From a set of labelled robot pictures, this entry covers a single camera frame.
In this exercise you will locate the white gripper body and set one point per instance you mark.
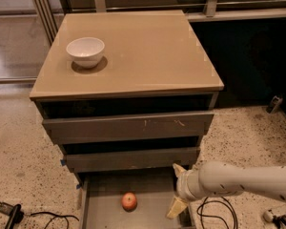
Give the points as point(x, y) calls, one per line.
point(183, 184)

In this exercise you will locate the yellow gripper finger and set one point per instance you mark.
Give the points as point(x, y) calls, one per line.
point(179, 170)
point(177, 206)

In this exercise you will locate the red apple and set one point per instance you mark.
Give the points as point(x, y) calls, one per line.
point(129, 202)

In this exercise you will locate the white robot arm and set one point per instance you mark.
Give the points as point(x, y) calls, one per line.
point(216, 179)

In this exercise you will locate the grey middle drawer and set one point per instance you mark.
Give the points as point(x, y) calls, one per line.
point(131, 160)

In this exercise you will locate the grey drawer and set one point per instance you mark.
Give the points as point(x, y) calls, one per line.
point(127, 127)
point(153, 188)
point(131, 160)

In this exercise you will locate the grey bottom drawer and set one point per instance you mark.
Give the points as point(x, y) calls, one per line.
point(153, 188)

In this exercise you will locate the grey drawer cabinet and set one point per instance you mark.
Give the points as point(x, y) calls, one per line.
point(153, 63)

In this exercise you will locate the grey top drawer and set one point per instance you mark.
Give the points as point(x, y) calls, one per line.
point(127, 127)

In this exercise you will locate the white power strip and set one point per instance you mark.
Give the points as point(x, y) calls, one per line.
point(275, 213)

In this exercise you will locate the small grey floor device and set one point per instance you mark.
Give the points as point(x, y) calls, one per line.
point(274, 104)

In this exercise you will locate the white ceramic bowl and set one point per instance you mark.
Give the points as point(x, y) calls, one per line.
point(86, 52)

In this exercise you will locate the black power adapter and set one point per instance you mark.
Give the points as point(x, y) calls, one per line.
point(13, 212)

